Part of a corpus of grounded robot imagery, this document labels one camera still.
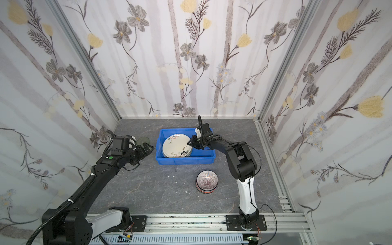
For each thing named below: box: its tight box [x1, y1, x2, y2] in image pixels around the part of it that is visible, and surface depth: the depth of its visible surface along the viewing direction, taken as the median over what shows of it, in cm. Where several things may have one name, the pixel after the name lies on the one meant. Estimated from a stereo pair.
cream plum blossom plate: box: [161, 133, 193, 158], surface depth 100 cm
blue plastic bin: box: [155, 127, 216, 165], surface depth 97 cm
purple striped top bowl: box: [196, 169, 219, 194], surface depth 82 cm
